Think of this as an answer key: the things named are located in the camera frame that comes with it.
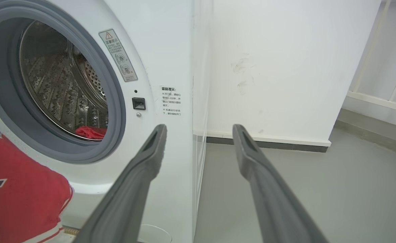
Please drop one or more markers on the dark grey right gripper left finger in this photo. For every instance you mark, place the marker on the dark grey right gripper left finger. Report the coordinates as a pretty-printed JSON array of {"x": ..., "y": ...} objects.
[{"x": 130, "y": 192}]

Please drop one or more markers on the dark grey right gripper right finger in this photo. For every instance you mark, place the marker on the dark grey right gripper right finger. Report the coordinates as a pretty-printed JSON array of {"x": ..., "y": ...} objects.
[{"x": 272, "y": 199}]

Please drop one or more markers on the red jersey with white trim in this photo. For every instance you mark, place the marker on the red jersey with white trim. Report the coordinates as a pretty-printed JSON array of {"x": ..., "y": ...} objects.
[{"x": 19, "y": 192}]

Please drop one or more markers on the white front-loading washing machine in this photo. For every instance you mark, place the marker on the white front-loading washing machine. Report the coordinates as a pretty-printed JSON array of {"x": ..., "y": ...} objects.
[{"x": 157, "y": 101}]

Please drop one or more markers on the red garment in drum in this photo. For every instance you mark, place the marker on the red garment in drum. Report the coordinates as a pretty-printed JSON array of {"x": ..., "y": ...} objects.
[{"x": 91, "y": 132}]

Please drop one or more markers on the white text instruction sticker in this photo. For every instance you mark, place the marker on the white text instruction sticker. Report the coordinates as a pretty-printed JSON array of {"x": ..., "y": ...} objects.
[{"x": 171, "y": 100}]

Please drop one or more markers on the white warning sticker with triangle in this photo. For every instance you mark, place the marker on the white warning sticker with triangle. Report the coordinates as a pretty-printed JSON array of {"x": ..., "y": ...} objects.
[{"x": 118, "y": 55}]

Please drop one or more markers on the white window frame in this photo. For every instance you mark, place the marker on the white window frame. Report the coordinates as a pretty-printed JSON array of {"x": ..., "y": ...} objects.
[{"x": 383, "y": 67}]

